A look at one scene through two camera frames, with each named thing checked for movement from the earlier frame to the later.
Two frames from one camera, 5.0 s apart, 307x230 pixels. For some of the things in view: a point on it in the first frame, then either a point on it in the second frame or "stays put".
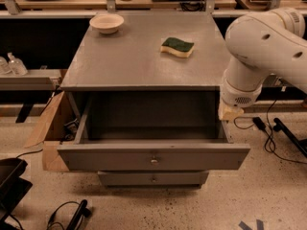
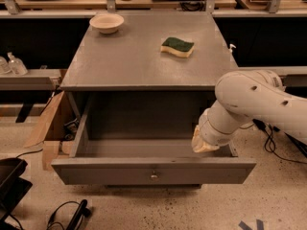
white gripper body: (238, 97) → (213, 134)
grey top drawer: (160, 131) → (143, 161)
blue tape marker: (245, 226) stays put
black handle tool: (77, 220) stays put
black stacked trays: (12, 187) stays put
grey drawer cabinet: (147, 86) stays put
